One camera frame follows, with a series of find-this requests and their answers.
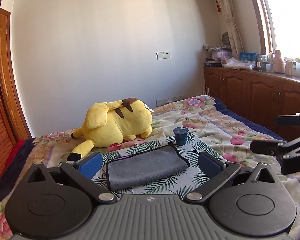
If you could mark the blue box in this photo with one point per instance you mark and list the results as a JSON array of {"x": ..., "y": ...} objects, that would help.
[{"x": 248, "y": 57}]

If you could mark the folded floral cloth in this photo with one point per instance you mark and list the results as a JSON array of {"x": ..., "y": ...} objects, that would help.
[{"x": 216, "y": 47}]

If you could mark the plastic bag of cloth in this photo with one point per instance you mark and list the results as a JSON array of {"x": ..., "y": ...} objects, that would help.
[{"x": 238, "y": 63}]

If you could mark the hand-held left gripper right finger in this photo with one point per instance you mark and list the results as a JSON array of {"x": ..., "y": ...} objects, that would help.
[{"x": 209, "y": 164}]

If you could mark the red tassel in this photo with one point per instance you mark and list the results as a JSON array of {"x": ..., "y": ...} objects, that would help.
[{"x": 218, "y": 7}]

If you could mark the leaf print cloth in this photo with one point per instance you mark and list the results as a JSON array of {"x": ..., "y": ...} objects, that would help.
[{"x": 150, "y": 147}]

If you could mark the row of wall sockets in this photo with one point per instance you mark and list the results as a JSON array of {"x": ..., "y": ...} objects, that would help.
[{"x": 170, "y": 99}]

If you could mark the stack of books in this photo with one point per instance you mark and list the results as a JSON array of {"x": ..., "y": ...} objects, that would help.
[{"x": 213, "y": 62}]

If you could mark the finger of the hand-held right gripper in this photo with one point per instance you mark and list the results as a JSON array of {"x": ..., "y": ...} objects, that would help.
[
  {"x": 266, "y": 147},
  {"x": 288, "y": 120}
]

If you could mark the pink tissue box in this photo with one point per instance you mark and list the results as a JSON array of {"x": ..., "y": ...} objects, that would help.
[{"x": 222, "y": 54}]

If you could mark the white plastic bottle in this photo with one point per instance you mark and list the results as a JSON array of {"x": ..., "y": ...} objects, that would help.
[
  {"x": 299, "y": 68},
  {"x": 289, "y": 68}
]

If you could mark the white wall switch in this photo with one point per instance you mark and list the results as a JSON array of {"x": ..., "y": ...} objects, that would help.
[{"x": 163, "y": 55}]

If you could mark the floral curtain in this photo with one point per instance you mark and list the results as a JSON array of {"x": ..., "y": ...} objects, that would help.
[{"x": 230, "y": 20}]

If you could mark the dark blue cup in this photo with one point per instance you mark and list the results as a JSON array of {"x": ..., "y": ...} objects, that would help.
[{"x": 180, "y": 137}]

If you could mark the window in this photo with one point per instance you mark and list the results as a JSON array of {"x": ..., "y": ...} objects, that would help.
[{"x": 285, "y": 17}]

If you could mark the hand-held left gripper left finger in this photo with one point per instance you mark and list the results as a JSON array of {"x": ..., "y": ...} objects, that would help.
[{"x": 90, "y": 166}]

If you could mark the glass cup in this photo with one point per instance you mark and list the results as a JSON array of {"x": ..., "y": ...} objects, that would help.
[{"x": 268, "y": 67}]

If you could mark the red and dark blanket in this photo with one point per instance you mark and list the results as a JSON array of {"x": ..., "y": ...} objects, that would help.
[{"x": 7, "y": 165}]

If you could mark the green hand fan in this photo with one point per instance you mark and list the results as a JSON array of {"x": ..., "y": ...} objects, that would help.
[{"x": 225, "y": 38}]

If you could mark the beige jug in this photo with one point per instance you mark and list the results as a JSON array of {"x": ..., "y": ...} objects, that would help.
[{"x": 278, "y": 62}]

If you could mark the wooden cabinet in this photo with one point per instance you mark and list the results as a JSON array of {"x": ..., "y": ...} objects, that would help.
[{"x": 252, "y": 92}]

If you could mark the dark blue bed sheet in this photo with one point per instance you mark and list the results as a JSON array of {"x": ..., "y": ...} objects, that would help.
[{"x": 242, "y": 120}]

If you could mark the grey towel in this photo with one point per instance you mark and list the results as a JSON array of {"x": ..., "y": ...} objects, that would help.
[{"x": 145, "y": 167}]

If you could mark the floral bed blanket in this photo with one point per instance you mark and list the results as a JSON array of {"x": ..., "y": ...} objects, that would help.
[{"x": 215, "y": 122}]

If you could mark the wooden wardrobe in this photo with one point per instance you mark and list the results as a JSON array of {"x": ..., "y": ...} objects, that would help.
[{"x": 2, "y": 80}]

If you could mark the yellow plush toy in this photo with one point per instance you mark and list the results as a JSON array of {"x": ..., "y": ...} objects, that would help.
[{"x": 120, "y": 122}]

